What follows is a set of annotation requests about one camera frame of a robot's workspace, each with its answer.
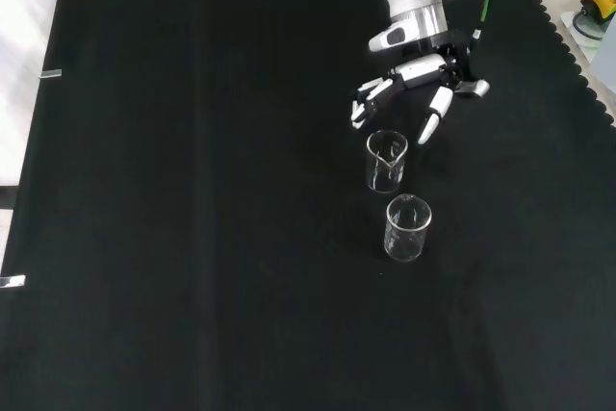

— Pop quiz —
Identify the clear glass beaker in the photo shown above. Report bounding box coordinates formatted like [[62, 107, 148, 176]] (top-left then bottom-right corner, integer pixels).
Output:
[[383, 193, 433, 264], [365, 128, 410, 193]]

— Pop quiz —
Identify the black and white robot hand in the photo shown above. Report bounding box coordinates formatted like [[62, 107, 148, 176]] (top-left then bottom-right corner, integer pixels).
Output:
[[349, 33, 475, 146]]

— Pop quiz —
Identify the pale board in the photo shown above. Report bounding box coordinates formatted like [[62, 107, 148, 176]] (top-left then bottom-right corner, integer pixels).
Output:
[[557, 10, 616, 76]]

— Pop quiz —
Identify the black table cloth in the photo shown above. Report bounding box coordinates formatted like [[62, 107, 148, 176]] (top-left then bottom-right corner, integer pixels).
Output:
[[0, 0, 616, 411]]

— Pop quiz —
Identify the small grey wrist camera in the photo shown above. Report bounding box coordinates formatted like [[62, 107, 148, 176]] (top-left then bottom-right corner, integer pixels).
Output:
[[454, 79, 492, 100]]

